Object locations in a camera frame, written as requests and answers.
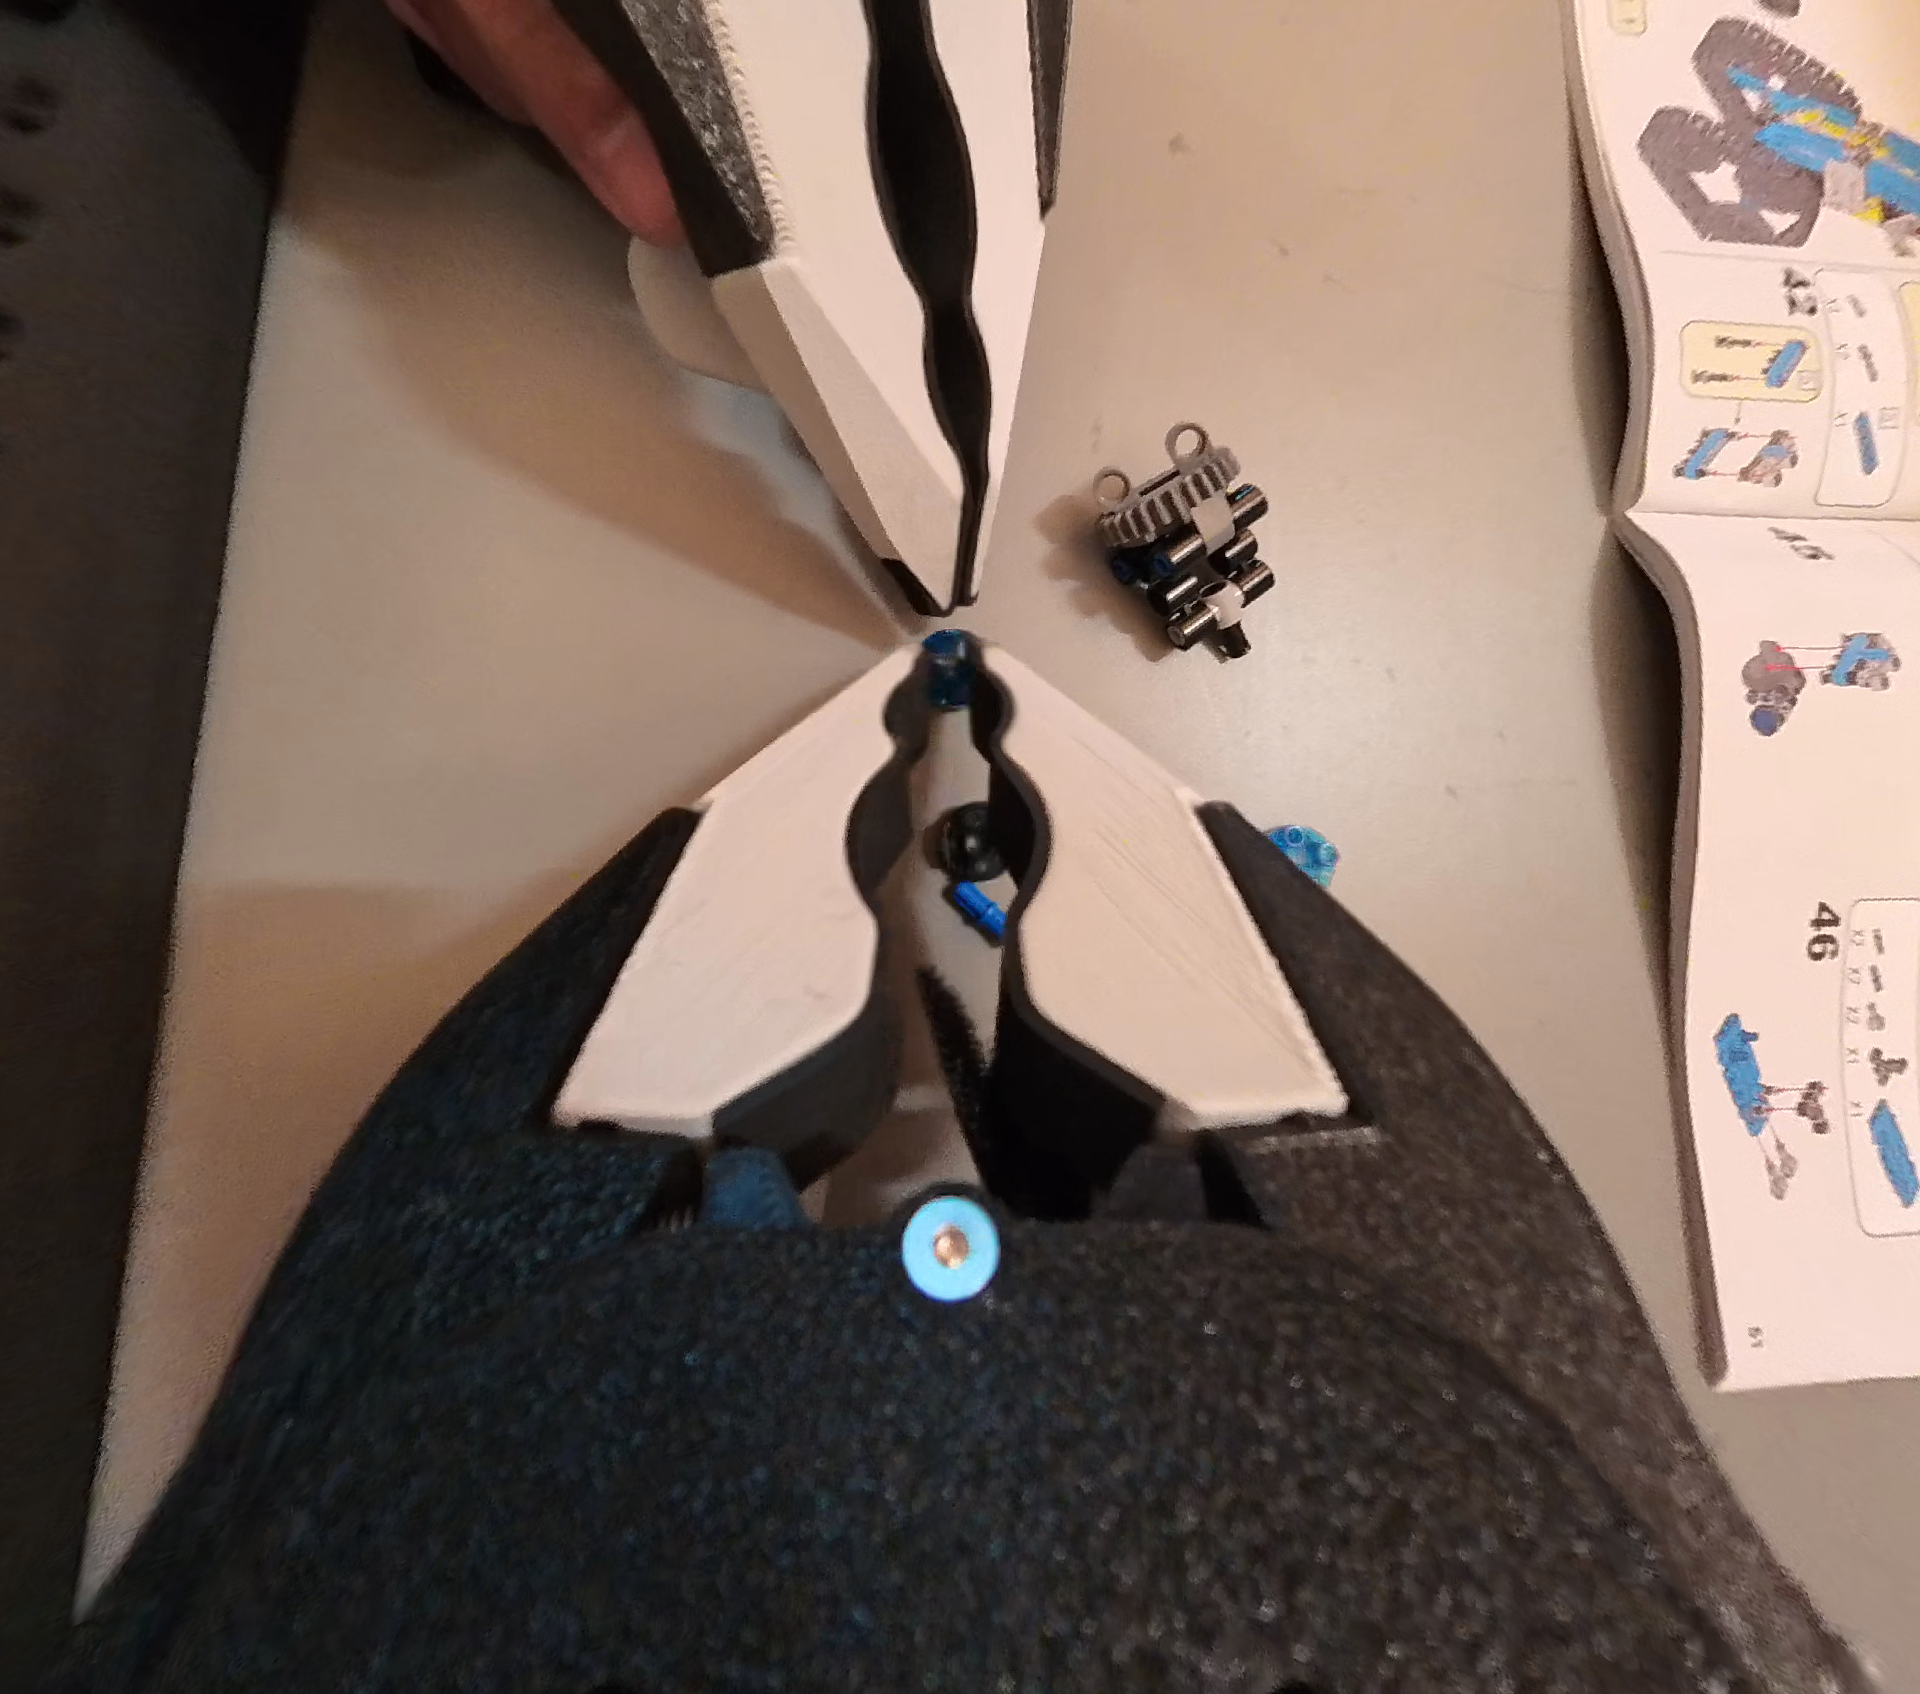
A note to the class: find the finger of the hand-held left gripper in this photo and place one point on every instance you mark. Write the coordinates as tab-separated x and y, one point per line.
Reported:
998	224
794	148

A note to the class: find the grey desk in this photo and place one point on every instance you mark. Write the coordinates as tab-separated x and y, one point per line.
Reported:
1350	748

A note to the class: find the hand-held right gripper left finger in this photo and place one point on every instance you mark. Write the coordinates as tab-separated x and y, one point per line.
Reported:
720	945

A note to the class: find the blue pin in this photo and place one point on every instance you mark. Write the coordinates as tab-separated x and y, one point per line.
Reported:
949	670
974	903

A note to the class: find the grey gear brick assembly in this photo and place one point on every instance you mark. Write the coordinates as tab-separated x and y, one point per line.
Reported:
1184	539

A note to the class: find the instruction booklet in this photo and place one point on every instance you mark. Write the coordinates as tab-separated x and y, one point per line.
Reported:
1664	224

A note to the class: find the blue translucent round plate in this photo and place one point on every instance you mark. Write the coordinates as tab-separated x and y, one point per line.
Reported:
1302	854

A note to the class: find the person's left hand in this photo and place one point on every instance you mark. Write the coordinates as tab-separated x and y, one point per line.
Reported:
495	14

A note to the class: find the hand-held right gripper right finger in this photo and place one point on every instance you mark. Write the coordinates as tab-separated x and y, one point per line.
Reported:
1154	945

